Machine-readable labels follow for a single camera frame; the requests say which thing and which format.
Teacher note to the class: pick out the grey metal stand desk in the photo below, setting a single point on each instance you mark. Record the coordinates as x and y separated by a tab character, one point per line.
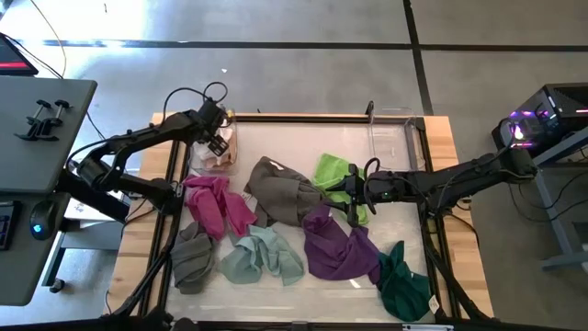
546	202

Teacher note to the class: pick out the black metal table frame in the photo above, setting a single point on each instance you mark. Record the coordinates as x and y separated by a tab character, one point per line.
298	118

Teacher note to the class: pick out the black basket clip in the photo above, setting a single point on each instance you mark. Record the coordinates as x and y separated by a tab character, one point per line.
370	108

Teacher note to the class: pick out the grey side desk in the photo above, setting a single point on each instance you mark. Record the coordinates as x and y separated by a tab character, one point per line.
41	161

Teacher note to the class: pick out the magenta towel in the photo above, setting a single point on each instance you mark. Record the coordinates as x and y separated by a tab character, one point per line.
211	202

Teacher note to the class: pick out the small dark grey towel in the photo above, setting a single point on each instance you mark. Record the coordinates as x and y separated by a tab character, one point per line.
193	257

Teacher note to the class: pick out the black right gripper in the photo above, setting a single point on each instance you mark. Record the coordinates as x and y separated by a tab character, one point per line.
372	190

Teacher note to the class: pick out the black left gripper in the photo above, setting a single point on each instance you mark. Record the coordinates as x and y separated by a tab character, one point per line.
212	119

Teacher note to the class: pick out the mint green towel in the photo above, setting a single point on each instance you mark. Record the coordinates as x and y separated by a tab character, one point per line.
262	255

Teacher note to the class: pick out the dark green towel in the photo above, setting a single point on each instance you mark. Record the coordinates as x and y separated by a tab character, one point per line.
404	289

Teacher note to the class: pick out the black computer mouse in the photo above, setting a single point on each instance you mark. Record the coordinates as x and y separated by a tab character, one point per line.
43	220

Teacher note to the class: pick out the large brown-grey towel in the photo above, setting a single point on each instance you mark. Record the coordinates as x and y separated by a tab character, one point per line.
282	193

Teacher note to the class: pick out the cream white towel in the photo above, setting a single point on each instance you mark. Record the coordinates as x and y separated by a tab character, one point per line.
204	156

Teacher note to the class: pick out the black computer tower with lights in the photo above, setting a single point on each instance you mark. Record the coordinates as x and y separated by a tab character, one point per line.
546	119

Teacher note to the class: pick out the lime green towel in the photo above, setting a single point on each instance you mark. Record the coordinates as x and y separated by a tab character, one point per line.
331	170

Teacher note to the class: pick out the black monitor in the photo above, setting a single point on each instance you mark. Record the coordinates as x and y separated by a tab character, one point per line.
14	60

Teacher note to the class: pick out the clear plastic basket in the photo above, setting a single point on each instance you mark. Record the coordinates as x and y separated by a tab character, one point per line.
197	167
390	142

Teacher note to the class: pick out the black desk clamp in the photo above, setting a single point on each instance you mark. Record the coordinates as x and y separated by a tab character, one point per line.
32	126
55	117

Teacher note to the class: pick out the peach pink towel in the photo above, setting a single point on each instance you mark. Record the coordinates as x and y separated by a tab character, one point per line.
230	149

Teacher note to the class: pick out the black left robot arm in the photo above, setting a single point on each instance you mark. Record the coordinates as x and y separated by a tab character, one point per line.
138	135

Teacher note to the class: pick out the white printed sheet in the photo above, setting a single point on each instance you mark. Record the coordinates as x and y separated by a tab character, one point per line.
82	209

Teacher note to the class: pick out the purple towel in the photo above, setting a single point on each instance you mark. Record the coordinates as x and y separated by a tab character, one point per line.
335	253

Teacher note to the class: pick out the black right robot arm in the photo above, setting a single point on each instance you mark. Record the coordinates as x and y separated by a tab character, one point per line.
459	181

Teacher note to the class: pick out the white label strip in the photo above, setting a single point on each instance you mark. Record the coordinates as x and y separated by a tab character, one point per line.
427	327

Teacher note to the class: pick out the black keyboard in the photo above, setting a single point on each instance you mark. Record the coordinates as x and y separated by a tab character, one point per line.
9	225

